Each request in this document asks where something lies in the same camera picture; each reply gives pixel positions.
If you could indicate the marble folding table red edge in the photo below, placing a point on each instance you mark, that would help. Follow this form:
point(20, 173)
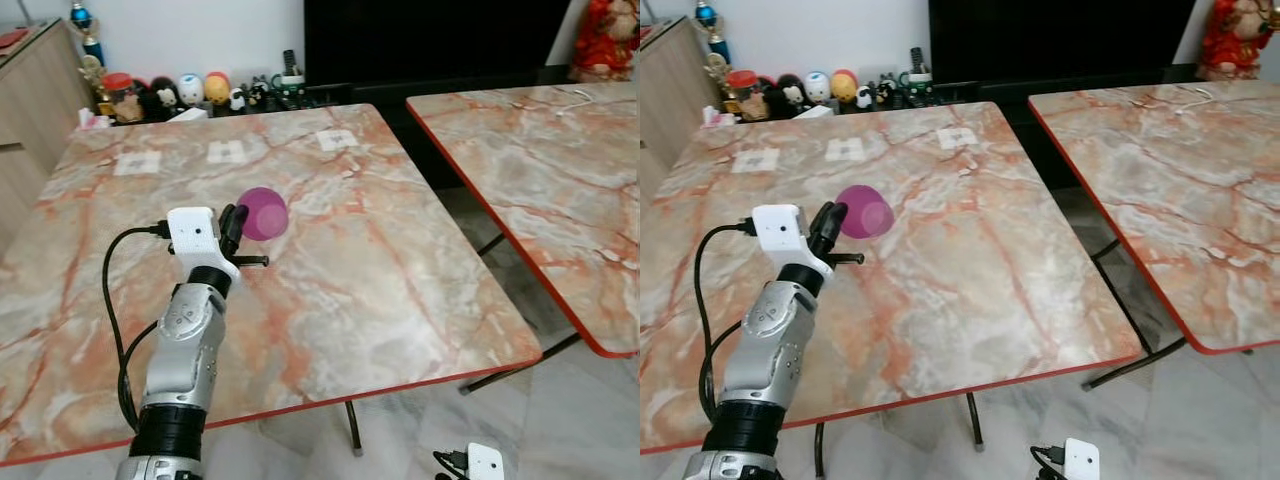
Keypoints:
point(550, 190)
point(1180, 190)

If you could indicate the jar with red lid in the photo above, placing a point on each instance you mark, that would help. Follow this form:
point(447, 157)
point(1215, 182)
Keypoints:
point(123, 98)
point(746, 95)

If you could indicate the black and white toy figure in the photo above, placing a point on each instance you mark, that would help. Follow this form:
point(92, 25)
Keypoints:
point(792, 93)
point(164, 96)

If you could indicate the small black white toy figures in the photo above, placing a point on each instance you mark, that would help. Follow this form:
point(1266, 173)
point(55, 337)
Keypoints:
point(877, 94)
point(250, 97)

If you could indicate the marble folding table with labels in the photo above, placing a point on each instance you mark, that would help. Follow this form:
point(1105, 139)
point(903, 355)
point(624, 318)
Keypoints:
point(380, 270)
point(990, 270)

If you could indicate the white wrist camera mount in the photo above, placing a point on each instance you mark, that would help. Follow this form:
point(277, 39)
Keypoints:
point(486, 464)
point(195, 235)
point(780, 230)
point(1082, 460)

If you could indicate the purple plastic cup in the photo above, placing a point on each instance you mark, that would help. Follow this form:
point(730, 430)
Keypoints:
point(266, 213)
point(866, 211)

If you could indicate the white and blue toy figure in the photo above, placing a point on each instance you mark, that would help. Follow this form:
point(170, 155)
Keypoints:
point(818, 87)
point(190, 89)

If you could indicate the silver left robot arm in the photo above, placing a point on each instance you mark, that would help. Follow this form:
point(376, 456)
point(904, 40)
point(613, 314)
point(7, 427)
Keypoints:
point(768, 340)
point(185, 345)

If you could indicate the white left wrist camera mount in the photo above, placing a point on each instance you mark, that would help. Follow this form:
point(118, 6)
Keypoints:
point(195, 235)
point(780, 230)

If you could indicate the black television screen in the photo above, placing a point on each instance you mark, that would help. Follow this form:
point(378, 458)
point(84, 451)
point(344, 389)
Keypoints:
point(1060, 40)
point(430, 40)

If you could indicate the black handset on green base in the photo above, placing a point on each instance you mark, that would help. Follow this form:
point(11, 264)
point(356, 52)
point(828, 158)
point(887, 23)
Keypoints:
point(290, 80)
point(917, 76)

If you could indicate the pink tissue pack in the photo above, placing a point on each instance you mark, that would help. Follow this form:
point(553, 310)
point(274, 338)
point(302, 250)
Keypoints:
point(94, 120)
point(717, 117)

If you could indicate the light wooden cabinet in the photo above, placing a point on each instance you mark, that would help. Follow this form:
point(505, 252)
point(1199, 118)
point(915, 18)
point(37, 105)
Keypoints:
point(40, 100)
point(675, 95)

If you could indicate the white paper label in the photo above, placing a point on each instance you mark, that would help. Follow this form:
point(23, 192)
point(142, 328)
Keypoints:
point(755, 160)
point(845, 150)
point(138, 163)
point(338, 140)
point(225, 152)
point(958, 138)

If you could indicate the small white box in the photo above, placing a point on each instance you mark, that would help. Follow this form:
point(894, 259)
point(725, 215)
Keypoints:
point(188, 114)
point(812, 111)

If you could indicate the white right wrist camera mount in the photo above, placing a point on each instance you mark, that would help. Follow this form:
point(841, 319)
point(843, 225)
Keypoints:
point(486, 464)
point(1082, 460)

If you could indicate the red fortune god figurine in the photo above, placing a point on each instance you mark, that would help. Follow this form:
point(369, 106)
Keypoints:
point(605, 40)
point(1235, 38)

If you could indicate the blue and gold trophy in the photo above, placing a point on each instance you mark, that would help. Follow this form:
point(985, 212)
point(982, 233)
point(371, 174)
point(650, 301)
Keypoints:
point(709, 20)
point(84, 22)

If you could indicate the yellow and red toy figure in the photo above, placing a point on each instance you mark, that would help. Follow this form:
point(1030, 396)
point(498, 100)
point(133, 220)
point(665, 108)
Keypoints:
point(217, 88)
point(845, 86)

